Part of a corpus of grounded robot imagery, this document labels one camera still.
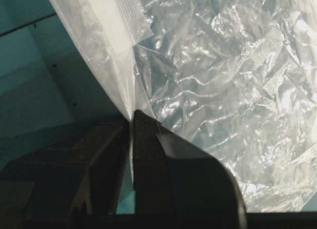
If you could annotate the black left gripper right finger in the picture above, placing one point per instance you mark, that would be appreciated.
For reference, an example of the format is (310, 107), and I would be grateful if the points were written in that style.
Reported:
(179, 186)

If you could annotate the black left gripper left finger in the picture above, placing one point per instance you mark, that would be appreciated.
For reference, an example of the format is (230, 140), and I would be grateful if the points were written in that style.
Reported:
(52, 187)

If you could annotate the clear zip bag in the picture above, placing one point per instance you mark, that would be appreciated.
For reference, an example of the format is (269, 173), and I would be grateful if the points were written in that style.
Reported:
(237, 78)

